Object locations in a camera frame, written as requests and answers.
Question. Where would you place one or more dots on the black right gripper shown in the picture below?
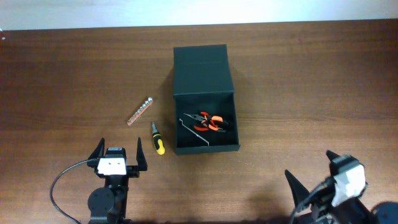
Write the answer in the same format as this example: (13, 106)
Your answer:
(321, 205)

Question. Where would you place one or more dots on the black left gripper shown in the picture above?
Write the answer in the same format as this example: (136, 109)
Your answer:
(133, 171)

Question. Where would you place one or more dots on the orange socket rail with sockets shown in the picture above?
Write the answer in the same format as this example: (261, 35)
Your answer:
(140, 111)

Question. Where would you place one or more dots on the silver combination wrench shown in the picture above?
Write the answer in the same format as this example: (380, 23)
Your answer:
(190, 130)

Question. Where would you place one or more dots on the small red side cutters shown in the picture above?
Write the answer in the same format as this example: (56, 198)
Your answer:
(203, 126)

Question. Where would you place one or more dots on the orange black needle-nose pliers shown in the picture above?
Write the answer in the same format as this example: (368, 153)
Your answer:
(215, 123)

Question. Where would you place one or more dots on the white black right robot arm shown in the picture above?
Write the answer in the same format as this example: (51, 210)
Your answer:
(384, 212)

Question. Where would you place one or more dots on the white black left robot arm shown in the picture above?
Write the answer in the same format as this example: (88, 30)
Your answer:
(108, 204)

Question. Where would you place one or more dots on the yellow black stubby screwdriver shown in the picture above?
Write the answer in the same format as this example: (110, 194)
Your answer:
(158, 143)

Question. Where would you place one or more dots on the black open storage box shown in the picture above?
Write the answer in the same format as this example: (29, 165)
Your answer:
(203, 82)

